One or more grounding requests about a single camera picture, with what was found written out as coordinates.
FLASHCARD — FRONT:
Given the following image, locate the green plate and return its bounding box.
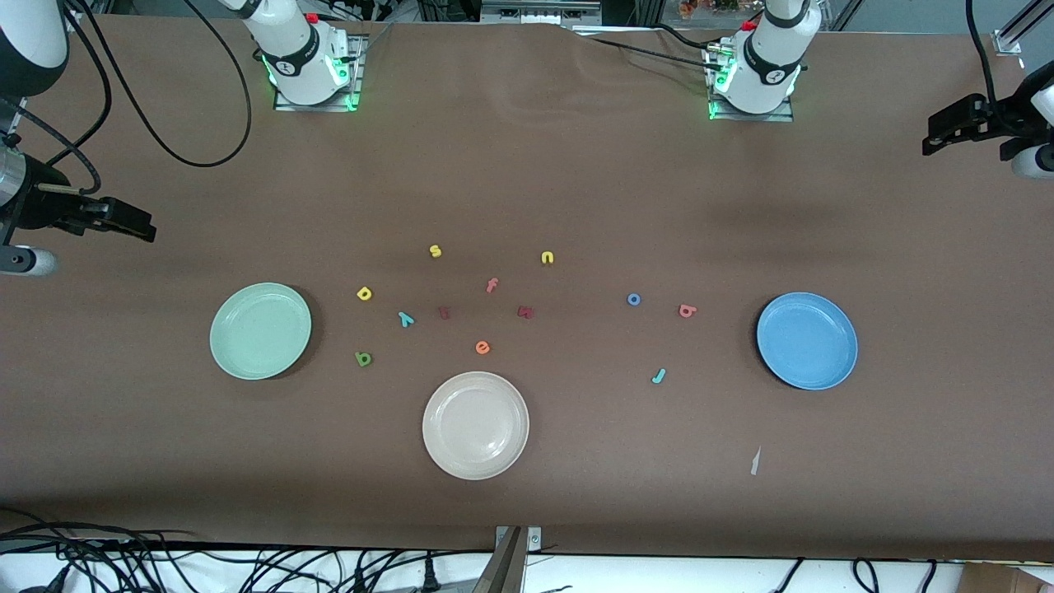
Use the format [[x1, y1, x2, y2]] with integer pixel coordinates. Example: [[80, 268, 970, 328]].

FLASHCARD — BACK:
[[209, 282, 313, 381]]

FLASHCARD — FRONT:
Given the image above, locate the blue plate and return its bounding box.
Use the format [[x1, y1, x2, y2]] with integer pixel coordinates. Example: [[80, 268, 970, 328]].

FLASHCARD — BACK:
[[756, 292, 859, 390]]

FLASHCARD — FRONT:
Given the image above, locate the beige plate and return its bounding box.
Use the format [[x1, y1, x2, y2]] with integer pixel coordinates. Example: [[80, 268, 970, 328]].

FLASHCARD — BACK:
[[422, 371, 530, 481]]

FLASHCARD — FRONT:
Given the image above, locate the brown cardboard box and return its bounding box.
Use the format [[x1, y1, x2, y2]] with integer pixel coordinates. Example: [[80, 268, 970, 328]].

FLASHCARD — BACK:
[[959, 563, 1054, 593]]

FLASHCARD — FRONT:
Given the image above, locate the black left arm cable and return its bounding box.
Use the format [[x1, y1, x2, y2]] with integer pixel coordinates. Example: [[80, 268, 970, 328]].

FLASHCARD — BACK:
[[967, 0, 1038, 137]]

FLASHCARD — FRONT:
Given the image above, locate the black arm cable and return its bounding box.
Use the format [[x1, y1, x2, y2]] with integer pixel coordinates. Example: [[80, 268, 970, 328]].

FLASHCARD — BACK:
[[967, 0, 1038, 137], [74, 0, 253, 169]]

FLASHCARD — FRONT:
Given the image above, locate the aluminium frame profile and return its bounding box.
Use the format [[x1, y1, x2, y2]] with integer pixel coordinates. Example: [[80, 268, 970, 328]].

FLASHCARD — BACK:
[[992, 0, 1054, 57]]

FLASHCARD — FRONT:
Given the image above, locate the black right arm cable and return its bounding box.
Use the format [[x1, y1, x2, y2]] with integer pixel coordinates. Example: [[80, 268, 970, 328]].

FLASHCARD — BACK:
[[74, 0, 253, 169]]

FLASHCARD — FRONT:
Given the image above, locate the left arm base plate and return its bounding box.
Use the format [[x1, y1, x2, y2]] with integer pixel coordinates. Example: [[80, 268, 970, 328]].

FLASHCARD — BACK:
[[704, 41, 795, 123]]

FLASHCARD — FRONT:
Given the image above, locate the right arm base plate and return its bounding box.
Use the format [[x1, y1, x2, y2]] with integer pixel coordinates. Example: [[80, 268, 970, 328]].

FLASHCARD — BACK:
[[272, 33, 365, 113]]

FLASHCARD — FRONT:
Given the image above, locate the black cable on table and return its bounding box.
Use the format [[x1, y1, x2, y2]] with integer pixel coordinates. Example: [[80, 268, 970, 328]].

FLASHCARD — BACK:
[[568, 23, 727, 72]]

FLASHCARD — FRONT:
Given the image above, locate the metal frame structure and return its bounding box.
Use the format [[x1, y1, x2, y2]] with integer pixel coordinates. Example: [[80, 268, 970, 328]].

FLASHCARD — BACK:
[[480, 0, 602, 26]]

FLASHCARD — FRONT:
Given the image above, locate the black floor cable bundle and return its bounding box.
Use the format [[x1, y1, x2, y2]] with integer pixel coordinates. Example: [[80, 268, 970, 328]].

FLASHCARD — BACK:
[[0, 509, 495, 593]]

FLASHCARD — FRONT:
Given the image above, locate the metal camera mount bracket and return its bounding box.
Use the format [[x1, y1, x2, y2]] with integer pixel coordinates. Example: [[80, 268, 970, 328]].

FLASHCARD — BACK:
[[472, 525, 544, 593]]

